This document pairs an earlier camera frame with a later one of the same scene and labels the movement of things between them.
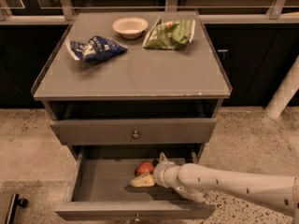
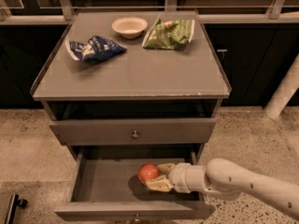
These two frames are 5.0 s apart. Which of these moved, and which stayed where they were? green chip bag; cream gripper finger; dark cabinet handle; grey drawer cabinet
Moved: cream gripper finger
Stayed: green chip bag; dark cabinet handle; grey drawer cabinet
